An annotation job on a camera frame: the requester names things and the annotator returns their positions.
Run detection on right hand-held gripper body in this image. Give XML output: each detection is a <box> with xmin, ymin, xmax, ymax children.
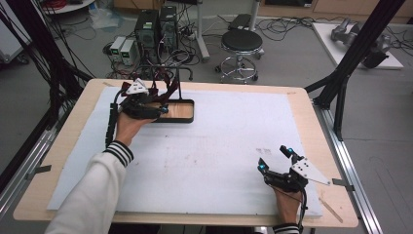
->
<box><xmin>263</xmin><ymin>157</ymin><xmax>333</xmax><ymax>194</ymax></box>

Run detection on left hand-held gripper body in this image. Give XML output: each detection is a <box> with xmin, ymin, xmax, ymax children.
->
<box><xmin>117</xmin><ymin>77</ymin><xmax>164</xmax><ymax>120</ymax></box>

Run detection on black rack with wooden tray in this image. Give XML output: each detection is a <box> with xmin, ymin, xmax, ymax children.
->
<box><xmin>138</xmin><ymin>63</ymin><xmax>196</xmax><ymax>125</ymax></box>

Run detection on person's left hand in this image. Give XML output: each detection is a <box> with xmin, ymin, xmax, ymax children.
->
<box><xmin>114</xmin><ymin>111</ymin><xmax>155</xmax><ymax>148</ymax></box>

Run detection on person's right hand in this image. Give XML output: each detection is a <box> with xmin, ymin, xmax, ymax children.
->
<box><xmin>273</xmin><ymin>187</ymin><xmax>304</xmax><ymax>226</ymax></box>

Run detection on thin wooden stick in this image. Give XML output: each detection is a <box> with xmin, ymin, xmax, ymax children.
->
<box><xmin>319</xmin><ymin>196</ymin><xmax>344</xmax><ymax>224</ymax></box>

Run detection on white power supply unit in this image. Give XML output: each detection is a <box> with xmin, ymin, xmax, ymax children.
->
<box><xmin>119</xmin><ymin>38</ymin><xmax>136</xmax><ymax>67</ymax></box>
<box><xmin>109</xmin><ymin>35</ymin><xmax>128</xmax><ymax>63</ymax></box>

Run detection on white foam mat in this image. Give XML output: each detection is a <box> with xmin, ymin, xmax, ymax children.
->
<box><xmin>47</xmin><ymin>85</ymin><xmax>324</xmax><ymax>218</ymax></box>

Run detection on black computer tower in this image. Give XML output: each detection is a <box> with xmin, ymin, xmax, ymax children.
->
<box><xmin>133</xmin><ymin>9</ymin><xmax>161</xmax><ymax>56</ymax></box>
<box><xmin>158</xmin><ymin>5</ymin><xmax>179</xmax><ymax>51</ymax></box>

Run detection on white desk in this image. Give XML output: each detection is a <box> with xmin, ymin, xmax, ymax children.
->
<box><xmin>194</xmin><ymin>0</ymin><xmax>262</xmax><ymax>63</ymax></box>

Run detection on black round stool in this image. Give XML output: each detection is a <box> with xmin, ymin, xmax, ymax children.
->
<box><xmin>214</xmin><ymin>28</ymin><xmax>266</xmax><ymax>84</ymax></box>

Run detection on flat black device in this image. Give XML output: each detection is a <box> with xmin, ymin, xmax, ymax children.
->
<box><xmin>228</xmin><ymin>13</ymin><xmax>253</xmax><ymax>31</ymax></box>

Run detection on white floor board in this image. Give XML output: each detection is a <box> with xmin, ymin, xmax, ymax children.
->
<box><xmin>311</xmin><ymin>21</ymin><xmax>405</xmax><ymax>70</ymax></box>

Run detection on round white table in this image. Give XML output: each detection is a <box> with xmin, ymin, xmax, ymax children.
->
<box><xmin>41</xmin><ymin>0</ymin><xmax>95</xmax><ymax>16</ymax></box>

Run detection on black cable chain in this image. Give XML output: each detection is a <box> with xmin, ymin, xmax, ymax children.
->
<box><xmin>104</xmin><ymin>88</ymin><xmax>129</xmax><ymax>149</ymax></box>

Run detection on thin black cable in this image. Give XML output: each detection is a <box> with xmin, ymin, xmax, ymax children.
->
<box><xmin>296</xmin><ymin>187</ymin><xmax>310</xmax><ymax>234</ymax></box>

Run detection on aluminium rail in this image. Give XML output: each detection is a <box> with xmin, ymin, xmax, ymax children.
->
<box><xmin>312</xmin><ymin>99</ymin><xmax>385</xmax><ymax>234</ymax></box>
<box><xmin>0</xmin><ymin>126</ymin><xmax>56</xmax><ymax>213</ymax></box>

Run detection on black metal frame stand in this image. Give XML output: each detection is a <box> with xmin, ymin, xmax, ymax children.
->
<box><xmin>5</xmin><ymin>0</ymin><xmax>95</xmax><ymax>132</ymax></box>
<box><xmin>304</xmin><ymin>0</ymin><xmax>407</xmax><ymax>142</ymax></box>

